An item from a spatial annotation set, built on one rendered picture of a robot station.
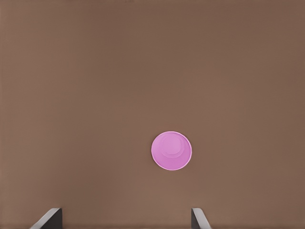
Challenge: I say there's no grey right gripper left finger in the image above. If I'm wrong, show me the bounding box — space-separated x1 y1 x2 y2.
30 208 63 229

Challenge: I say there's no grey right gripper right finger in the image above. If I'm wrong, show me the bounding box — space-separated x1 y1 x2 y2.
191 207 212 229

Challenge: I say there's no pink bowl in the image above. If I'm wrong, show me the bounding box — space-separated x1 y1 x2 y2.
151 130 193 171

